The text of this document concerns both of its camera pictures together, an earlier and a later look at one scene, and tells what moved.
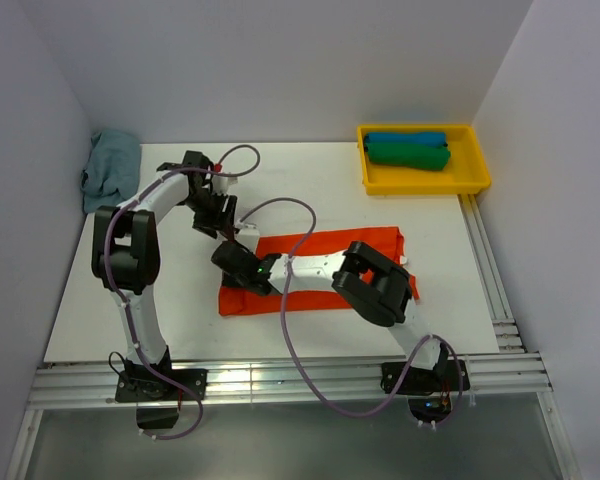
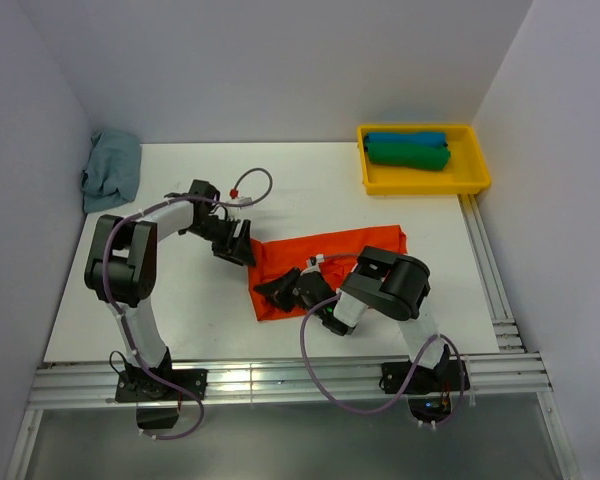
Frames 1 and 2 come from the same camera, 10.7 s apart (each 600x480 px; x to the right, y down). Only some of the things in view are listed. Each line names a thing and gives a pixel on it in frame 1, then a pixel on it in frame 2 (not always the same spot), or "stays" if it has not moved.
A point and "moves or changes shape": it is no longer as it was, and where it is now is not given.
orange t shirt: [384, 242] moves or changes shape
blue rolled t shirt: [435, 138] stays
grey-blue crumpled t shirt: [111, 172] stays
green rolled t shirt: [417, 155] stays
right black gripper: [231, 282] to [278, 292]
